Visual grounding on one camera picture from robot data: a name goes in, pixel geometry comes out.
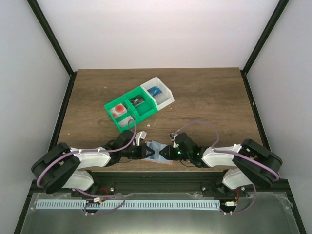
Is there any green plastic bin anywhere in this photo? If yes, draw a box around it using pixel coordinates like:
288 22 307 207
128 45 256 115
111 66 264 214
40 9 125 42
123 86 158 123
104 96 138 132

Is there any blue card stack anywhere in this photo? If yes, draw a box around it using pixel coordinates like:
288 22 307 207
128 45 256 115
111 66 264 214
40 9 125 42
147 86 162 97

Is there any white red credit card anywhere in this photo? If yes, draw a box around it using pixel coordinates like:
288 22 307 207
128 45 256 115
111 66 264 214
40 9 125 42
118 116 133 128

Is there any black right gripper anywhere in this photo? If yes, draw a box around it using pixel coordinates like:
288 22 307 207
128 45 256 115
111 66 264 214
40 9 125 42
159 145 191 161

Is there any black VIP card stack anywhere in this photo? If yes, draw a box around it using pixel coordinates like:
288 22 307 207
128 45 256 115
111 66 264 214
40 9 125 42
129 95 145 107

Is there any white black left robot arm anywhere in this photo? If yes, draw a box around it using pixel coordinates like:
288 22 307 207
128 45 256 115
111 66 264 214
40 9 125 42
31 130 155 197

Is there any black right frame post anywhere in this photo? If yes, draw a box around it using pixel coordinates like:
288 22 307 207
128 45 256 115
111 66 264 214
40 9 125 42
242 0 291 74

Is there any black frame post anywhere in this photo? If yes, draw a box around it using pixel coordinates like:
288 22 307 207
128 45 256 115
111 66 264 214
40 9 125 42
242 0 291 74
26 0 75 76

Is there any green front plastic bin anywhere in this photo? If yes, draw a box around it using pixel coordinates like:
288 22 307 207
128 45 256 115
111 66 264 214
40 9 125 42
104 96 138 132

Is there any light blue slotted cable duct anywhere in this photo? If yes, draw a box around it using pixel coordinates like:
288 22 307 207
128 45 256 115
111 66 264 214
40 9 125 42
36 199 220 211

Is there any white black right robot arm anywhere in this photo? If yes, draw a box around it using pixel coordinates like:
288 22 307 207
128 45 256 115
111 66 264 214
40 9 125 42
159 133 283 196

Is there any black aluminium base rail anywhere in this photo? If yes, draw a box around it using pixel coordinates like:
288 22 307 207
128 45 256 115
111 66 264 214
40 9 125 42
31 172 288 198

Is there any black left frame post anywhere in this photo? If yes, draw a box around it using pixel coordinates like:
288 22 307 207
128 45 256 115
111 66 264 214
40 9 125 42
26 0 75 76

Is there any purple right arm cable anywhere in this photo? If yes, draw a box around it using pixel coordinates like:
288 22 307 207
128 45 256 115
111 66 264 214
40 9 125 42
175 121 280 215

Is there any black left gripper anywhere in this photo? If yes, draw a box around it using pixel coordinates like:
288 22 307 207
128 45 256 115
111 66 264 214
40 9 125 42
121 143 155 160

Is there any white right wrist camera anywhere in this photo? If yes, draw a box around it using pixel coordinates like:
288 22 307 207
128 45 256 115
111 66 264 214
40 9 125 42
170 133 177 148

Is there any white plastic bin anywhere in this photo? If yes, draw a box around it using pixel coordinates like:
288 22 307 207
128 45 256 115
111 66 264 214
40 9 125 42
141 77 175 111

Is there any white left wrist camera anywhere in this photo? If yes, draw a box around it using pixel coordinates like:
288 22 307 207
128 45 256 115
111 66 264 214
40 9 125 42
135 131 147 146

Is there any green middle plastic bin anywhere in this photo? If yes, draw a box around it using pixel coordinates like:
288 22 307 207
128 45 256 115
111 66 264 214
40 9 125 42
123 86 158 123

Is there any red white card stack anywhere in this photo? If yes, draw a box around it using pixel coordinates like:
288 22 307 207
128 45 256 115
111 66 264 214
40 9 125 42
110 103 128 119

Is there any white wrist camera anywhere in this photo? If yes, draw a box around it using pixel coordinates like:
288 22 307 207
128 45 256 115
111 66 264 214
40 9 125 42
135 131 147 146
170 133 177 148

